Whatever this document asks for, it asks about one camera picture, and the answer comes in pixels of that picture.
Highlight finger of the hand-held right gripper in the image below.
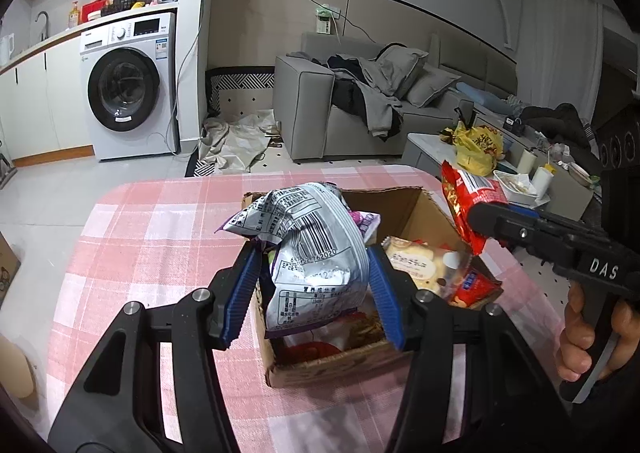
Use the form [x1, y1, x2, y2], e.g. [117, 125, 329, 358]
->
[506, 204, 609, 240]
[466, 202, 607, 268]

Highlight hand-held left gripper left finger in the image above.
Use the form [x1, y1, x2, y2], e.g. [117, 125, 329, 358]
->
[47, 244, 266, 453]

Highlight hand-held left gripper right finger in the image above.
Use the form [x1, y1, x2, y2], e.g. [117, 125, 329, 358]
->
[366, 244, 572, 453]

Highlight red white-label snack bag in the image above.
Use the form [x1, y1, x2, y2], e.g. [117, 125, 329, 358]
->
[441, 160, 510, 256]

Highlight silver purple snack bag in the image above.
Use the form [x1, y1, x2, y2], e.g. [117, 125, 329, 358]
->
[216, 182, 373, 340]

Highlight red chip bag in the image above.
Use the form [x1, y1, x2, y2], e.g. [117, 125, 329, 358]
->
[285, 339, 347, 360]

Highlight person's right hand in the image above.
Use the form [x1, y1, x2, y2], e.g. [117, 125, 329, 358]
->
[556, 280, 640, 382]

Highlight white food bowl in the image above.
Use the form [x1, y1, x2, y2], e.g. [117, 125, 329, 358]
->
[492, 169, 539, 200]

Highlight clear cookie pack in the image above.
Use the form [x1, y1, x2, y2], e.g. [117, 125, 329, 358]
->
[382, 236, 474, 300]

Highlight dark red snack packet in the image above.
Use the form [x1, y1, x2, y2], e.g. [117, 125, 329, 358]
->
[449, 258, 504, 310]

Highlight purple snack packet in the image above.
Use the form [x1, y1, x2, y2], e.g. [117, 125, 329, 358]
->
[350, 210, 382, 245]

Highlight yellow plastic bag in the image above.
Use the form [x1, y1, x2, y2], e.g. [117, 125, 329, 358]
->
[451, 122, 504, 177]

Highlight dark blanket heap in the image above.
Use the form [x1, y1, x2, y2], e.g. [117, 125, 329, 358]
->
[519, 102, 597, 155]

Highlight grey coffee table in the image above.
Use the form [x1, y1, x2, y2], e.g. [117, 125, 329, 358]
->
[401, 131, 551, 234]

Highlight pink checked tablecloth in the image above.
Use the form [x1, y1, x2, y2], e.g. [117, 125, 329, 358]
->
[47, 168, 567, 453]

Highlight black phone stand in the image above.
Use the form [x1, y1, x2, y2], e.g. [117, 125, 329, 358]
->
[454, 100, 476, 130]

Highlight light blue pillow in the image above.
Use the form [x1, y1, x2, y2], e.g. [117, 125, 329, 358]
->
[456, 85, 522, 117]

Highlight beige cloth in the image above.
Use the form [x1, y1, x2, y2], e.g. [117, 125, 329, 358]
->
[199, 108, 279, 175]

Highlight small grey cushion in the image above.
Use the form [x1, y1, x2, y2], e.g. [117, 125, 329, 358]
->
[405, 64, 462, 109]

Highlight grey jacket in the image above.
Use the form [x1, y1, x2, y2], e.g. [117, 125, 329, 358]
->
[350, 56, 405, 142]

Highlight white curtain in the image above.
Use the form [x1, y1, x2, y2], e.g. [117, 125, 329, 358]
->
[516, 0, 604, 125]

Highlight large grey cushion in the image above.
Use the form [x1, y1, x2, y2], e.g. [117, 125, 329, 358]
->
[374, 44, 431, 97]

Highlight grey sofa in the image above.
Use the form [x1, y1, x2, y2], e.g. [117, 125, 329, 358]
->
[274, 30, 521, 164]

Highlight dark clothing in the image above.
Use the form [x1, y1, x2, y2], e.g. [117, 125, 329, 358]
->
[287, 52, 373, 118]

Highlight white washing machine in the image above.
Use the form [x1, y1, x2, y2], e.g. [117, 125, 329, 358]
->
[80, 12, 181, 162]

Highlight printed cardboard box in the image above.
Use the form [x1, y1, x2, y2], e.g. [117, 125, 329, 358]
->
[0, 231, 22, 310]

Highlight stick vacuum cleaner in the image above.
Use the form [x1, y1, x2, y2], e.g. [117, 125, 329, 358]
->
[0, 139, 19, 182]

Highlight white base cabinets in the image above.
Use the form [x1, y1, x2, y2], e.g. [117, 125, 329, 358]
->
[0, 49, 97, 165]

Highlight red box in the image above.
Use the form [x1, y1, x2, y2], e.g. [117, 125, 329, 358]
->
[80, 0, 114, 24]

